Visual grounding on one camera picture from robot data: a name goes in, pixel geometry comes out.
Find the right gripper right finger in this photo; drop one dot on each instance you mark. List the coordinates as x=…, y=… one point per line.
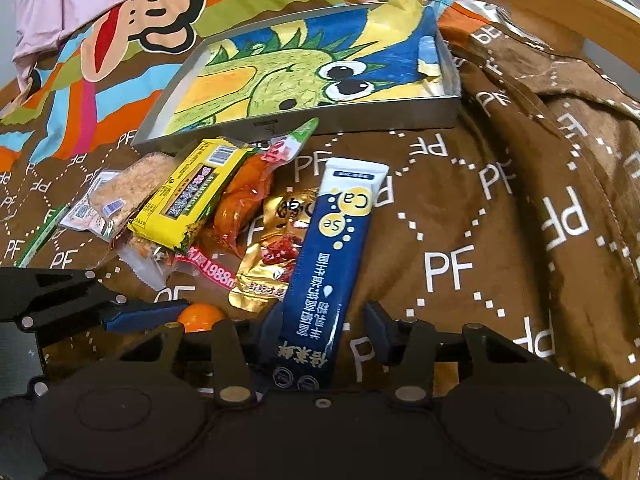
x=408, y=349

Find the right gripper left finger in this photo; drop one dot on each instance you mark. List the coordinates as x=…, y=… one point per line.
x=241, y=353

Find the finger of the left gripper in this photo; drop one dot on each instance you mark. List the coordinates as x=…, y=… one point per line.
x=138, y=315

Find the mixed nut bar packet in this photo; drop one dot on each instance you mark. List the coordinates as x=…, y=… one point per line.
x=150, y=262

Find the green sausage stick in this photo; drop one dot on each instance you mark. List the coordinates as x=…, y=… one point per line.
x=41, y=235

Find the orange mandarin fruit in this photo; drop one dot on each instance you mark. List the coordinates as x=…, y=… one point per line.
x=199, y=317

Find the white spicy bean packet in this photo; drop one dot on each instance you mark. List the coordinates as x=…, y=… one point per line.
x=83, y=217

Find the gold foil snack packet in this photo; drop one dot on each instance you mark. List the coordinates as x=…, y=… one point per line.
x=268, y=264

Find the rice cracker clear packet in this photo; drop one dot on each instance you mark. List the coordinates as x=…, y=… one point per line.
x=119, y=198

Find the yellow snack bar packet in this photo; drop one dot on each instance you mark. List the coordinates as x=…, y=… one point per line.
x=176, y=212

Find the blue calcium stick packet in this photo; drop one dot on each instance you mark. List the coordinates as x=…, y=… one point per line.
x=315, y=304

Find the orange chicken snack packet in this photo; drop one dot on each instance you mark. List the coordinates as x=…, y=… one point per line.
x=252, y=184

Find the grey metal tray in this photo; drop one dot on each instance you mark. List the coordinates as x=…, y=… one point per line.
x=412, y=114

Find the dinosaur print cloth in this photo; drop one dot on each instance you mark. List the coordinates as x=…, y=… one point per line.
x=354, y=55

